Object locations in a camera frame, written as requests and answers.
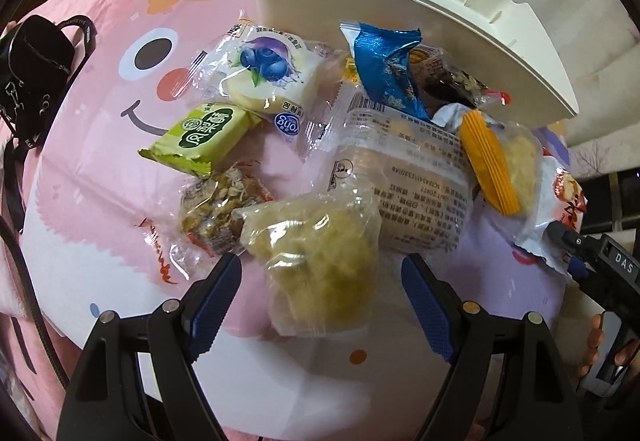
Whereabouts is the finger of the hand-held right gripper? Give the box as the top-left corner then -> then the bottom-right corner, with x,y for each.
545,221 -> 601,283

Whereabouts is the person's right hand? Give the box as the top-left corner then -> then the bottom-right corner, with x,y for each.
574,313 -> 640,382

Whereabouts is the large yellow pastry packet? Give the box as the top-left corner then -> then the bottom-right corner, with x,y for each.
240,194 -> 383,337

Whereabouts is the pastry packet with orange liner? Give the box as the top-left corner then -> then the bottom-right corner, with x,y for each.
457,108 -> 543,217

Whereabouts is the blue foil snack packet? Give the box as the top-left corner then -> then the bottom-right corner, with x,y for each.
340,21 -> 431,122

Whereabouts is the green snack packet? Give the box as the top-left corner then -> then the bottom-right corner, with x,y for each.
138,102 -> 263,179

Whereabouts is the white floral quilt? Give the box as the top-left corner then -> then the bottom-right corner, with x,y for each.
480,0 -> 640,182

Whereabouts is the dark bed frame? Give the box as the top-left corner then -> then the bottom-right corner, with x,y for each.
580,171 -> 640,239

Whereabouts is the black handbag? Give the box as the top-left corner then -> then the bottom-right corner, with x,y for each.
0,15 -> 97,389

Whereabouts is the pink printed blanket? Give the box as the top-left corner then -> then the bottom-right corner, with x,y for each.
0,0 -> 601,441

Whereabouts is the tan snack packet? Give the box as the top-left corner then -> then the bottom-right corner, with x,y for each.
342,55 -> 363,89

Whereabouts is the blueberry print bread packet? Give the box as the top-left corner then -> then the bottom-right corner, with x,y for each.
172,10 -> 346,152

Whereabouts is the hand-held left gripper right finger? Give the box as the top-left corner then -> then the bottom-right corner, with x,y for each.
401,252 -> 586,441

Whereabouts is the red and white snack packet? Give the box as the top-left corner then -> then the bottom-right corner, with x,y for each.
515,156 -> 588,277

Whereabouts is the clear packet with text label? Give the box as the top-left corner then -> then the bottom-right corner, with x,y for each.
305,86 -> 476,252

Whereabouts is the clear nut bar packet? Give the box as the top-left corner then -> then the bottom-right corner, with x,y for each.
175,160 -> 276,257
410,46 -> 513,114

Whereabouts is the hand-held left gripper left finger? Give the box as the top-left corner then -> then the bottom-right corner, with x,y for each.
57,252 -> 243,441

